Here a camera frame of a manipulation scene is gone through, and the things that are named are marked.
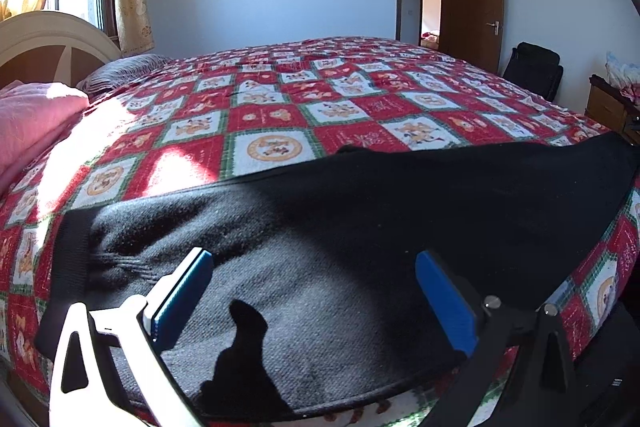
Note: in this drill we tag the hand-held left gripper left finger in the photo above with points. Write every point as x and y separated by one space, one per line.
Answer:
182 292

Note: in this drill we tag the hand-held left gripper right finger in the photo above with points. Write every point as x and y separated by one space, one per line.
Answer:
445 302

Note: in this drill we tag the black pants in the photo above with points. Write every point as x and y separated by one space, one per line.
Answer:
325 217

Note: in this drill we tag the red checked printed blanket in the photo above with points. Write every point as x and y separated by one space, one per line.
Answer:
270 107

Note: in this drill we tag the pink pillow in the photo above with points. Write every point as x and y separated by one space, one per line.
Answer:
35 122

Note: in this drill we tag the grey striped pillow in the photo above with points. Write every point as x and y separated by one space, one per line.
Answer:
120 72

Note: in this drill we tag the wooden cabinet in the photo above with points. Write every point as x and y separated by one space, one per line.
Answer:
607 107

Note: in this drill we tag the brown wooden door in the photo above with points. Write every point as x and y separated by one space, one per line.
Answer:
475 32

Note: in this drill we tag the clear plastic bag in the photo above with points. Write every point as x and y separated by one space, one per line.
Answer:
622 69

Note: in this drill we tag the cream wooden headboard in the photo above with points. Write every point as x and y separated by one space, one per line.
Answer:
30 32

